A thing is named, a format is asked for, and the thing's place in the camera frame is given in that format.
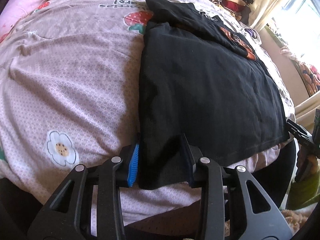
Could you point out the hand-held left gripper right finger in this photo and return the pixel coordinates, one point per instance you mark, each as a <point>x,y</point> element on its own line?
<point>188,160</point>

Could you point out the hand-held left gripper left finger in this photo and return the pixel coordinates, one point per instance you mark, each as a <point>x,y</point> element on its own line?
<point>133,165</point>

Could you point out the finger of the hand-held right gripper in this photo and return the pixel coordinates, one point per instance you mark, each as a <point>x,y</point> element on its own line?
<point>300,133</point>

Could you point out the black long-sleeved shirt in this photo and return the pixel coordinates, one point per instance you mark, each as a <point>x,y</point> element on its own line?
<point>200,92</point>

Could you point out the cream curtain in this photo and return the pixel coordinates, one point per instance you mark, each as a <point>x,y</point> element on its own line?
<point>270,2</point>
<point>306,107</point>

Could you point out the green cloth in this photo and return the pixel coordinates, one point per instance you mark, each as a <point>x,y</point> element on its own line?
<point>303,192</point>

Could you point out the beige fluffy rug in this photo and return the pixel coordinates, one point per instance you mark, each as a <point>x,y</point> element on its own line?
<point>296,220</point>

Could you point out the purple strawberry print bed cover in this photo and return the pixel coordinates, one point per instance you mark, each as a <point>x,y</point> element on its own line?
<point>75,80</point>

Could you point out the barred window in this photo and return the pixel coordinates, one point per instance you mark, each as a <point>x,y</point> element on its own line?
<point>295,25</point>

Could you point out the purple crumpled cloth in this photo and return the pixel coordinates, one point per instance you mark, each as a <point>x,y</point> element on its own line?
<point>252,33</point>

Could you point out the pink quilt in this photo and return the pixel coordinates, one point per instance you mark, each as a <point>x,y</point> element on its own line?
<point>22,2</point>

